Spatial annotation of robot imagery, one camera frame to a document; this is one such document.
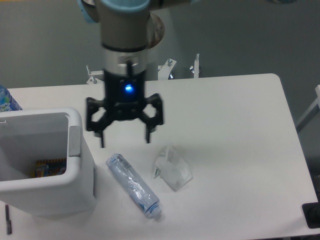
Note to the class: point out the black pen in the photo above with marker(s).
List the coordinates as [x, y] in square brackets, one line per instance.
[8, 220]

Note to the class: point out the clear empty plastic bottle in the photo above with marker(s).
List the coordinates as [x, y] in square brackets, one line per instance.
[143, 196]

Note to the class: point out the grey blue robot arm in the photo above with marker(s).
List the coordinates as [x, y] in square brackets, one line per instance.
[125, 35]

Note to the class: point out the white frame bracket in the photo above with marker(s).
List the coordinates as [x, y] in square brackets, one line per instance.
[165, 72]
[195, 69]
[94, 77]

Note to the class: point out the black clamp mount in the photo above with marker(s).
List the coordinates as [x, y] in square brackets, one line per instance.
[312, 214]

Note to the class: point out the white frame bracket left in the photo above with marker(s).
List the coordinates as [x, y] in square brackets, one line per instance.
[94, 77]

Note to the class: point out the white plastic trash can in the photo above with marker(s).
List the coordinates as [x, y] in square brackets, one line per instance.
[29, 136]

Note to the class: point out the blue labelled bottle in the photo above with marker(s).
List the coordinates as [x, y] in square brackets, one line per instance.
[7, 102]

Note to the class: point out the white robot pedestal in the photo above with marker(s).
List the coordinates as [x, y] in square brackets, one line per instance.
[155, 34]

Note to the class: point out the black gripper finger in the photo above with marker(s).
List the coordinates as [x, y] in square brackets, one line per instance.
[151, 122]
[97, 126]

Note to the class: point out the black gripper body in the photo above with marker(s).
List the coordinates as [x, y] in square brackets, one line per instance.
[124, 97]

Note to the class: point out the white frame bracket middle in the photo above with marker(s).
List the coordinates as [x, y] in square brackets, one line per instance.
[165, 72]

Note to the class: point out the white frame bracket right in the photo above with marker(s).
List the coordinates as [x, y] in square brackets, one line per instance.
[195, 69]

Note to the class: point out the crumpled clear plastic wrapper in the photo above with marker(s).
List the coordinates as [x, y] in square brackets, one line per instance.
[172, 168]

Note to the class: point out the colourful snack package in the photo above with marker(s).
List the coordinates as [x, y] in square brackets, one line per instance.
[50, 167]

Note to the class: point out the white metal frame leg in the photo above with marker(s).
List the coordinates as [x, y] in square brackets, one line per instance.
[310, 112]

